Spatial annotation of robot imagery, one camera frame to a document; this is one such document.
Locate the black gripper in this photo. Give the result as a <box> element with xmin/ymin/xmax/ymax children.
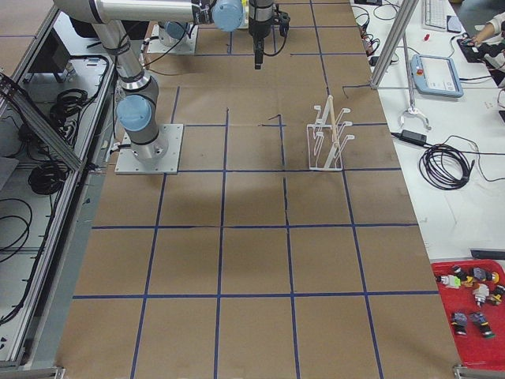
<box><xmin>249</xmin><ymin>0</ymin><xmax>290</xmax><ymax>70</ymax></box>

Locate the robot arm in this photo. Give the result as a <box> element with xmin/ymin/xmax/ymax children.
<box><xmin>158</xmin><ymin>21</ymin><xmax>194</xmax><ymax>47</ymax></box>
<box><xmin>55</xmin><ymin>1</ymin><xmax>290</xmax><ymax>161</ymax></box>

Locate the reacher grabber tool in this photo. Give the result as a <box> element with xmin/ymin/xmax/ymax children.
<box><xmin>398</xmin><ymin>33</ymin><xmax>432</xmax><ymax>131</ymax></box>

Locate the black power adapter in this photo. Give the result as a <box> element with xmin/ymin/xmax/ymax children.
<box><xmin>391</xmin><ymin>129</ymin><xmax>427</xmax><ymax>146</ymax></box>

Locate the teach pendant tablet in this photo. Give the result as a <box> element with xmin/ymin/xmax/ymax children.
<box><xmin>410</xmin><ymin>54</ymin><xmax>464</xmax><ymax>98</ymax></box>

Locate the white keyboard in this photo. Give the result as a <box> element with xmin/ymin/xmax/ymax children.
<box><xmin>421</xmin><ymin>0</ymin><xmax>447</xmax><ymax>32</ymax></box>

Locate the red parts tray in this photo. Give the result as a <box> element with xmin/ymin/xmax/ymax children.
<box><xmin>432</xmin><ymin>260</ymin><xmax>504</xmax><ymax>371</ymax></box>

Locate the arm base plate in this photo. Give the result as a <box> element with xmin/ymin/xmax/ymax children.
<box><xmin>144</xmin><ymin>22</ymin><xmax>198</xmax><ymax>55</ymax></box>
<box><xmin>114</xmin><ymin>124</ymin><xmax>184</xmax><ymax>174</ymax></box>

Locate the white wire cup rack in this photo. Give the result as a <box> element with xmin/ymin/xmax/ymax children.
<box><xmin>306</xmin><ymin>95</ymin><xmax>355</xmax><ymax>171</ymax></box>

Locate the coiled black cable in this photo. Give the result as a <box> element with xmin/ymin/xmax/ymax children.
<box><xmin>418</xmin><ymin>136</ymin><xmax>481</xmax><ymax>191</ymax></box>

